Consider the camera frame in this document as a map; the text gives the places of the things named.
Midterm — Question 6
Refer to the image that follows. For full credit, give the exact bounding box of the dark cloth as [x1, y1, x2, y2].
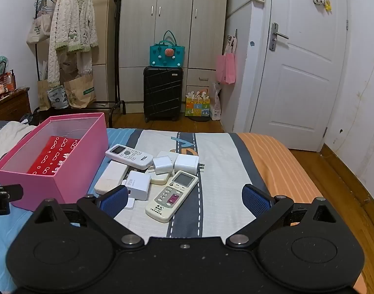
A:
[21, 107, 49, 126]

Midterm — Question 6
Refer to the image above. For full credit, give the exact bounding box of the colourful gift bag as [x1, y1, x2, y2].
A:
[185, 90, 211, 117]

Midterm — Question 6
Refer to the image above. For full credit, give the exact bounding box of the red patterned box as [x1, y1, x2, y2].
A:
[27, 135, 81, 176]

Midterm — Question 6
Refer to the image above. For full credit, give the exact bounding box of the white and green bag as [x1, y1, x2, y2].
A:
[47, 86, 68, 108]

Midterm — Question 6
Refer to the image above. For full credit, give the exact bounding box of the white door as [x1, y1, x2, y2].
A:
[246, 0, 348, 152]

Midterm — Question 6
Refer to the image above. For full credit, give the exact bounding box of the black clothes rack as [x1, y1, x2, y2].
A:
[34, 0, 126, 117]

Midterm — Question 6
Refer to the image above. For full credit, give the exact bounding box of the white wardrobe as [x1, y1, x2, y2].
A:
[118, 0, 229, 114]

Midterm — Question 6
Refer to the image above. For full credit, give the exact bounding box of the black suitcase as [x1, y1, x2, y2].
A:
[143, 66, 184, 122]

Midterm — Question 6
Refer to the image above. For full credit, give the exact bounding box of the plain white remote control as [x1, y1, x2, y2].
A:
[94, 161, 129, 196]

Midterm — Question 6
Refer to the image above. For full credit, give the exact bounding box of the red and brown bag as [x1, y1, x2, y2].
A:
[0, 70, 17, 92]

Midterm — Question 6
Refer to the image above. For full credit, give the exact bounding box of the striped bedsheet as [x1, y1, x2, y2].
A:
[0, 119, 367, 294]

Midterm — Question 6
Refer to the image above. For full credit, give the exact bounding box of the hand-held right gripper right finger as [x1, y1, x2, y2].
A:
[225, 184, 339, 248]

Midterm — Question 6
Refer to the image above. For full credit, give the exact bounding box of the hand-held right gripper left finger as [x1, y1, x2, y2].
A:
[32, 185, 146, 248]

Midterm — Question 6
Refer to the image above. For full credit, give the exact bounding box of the beige tote bag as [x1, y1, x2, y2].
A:
[26, 11, 52, 45]

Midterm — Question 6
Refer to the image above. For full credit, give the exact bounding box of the metal door handle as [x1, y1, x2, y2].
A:
[269, 22, 289, 51]

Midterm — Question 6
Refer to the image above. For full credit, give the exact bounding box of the white plastic bag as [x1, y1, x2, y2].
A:
[210, 83, 222, 120]

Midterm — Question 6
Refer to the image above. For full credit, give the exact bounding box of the teal handbag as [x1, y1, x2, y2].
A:
[149, 31, 183, 67]

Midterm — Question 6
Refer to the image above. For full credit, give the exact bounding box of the brown paper bag green print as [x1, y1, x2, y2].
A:
[64, 72, 97, 108]

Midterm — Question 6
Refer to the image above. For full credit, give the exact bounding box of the flat white rounded charger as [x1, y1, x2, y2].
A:
[148, 171, 172, 186]

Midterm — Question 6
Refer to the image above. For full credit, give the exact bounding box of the pink paper bag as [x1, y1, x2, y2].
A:
[217, 47, 236, 85]

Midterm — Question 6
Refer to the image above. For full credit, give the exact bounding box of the white charger adapter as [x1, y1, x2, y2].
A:
[174, 154, 206, 174]
[156, 150, 179, 160]
[152, 157, 175, 176]
[121, 173, 152, 202]

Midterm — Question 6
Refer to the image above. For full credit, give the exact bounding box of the white knitted cardigan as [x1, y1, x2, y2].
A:
[47, 0, 99, 88]

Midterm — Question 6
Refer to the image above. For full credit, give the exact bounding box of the plain brown paper bag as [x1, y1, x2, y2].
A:
[37, 80, 51, 111]

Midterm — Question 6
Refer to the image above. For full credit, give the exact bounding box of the white remote with display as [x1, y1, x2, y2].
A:
[105, 144, 153, 170]

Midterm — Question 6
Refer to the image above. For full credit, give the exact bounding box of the white remote with pink buttons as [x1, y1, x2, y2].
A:
[145, 170, 200, 223]

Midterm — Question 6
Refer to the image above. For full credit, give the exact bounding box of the wooden nightstand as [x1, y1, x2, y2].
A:
[0, 89, 32, 121]

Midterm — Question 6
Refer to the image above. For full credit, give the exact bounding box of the pink cardboard box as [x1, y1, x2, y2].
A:
[0, 112, 109, 212]

